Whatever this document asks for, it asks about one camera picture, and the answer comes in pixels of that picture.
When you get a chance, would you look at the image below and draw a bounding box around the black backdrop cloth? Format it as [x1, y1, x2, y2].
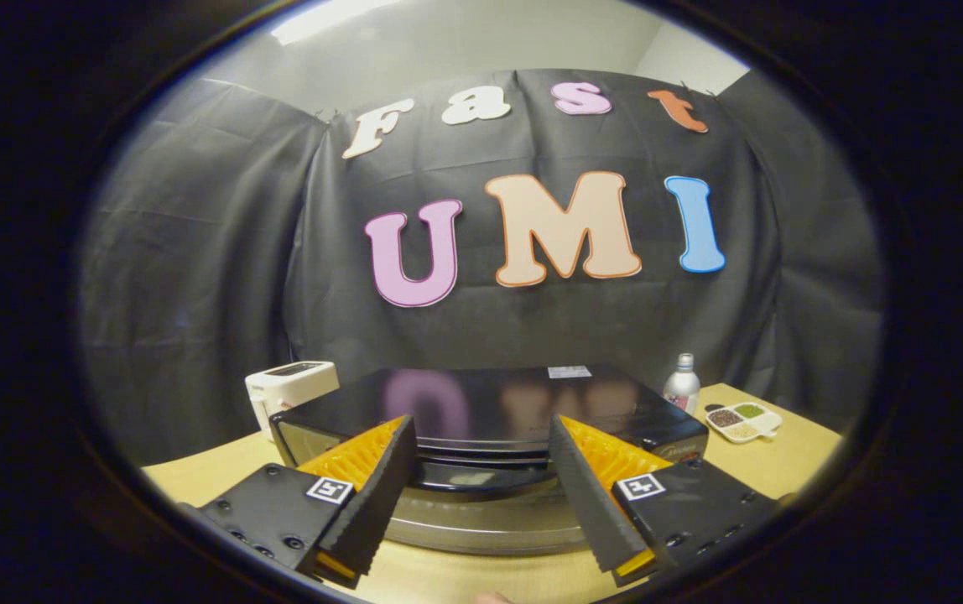
[79, 69, 885, 467]

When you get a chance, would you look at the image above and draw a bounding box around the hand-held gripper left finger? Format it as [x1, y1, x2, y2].
[179, 414, 418, 591]

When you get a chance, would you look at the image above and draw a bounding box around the black toaster oven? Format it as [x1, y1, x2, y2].
[269, 365, 710, 556]

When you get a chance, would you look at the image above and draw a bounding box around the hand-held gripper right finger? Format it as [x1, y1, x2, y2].
[549, 414, 784, 588]

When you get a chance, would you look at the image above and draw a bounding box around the white divided seasoning dish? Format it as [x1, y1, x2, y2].
[705, 403, 783, 444]

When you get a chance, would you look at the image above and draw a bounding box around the clear bottle with red label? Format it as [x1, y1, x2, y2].
[663, 353, 702, 415]

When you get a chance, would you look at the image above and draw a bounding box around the white pop-up toaster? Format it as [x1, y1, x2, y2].
[245, 361, 341, 442]

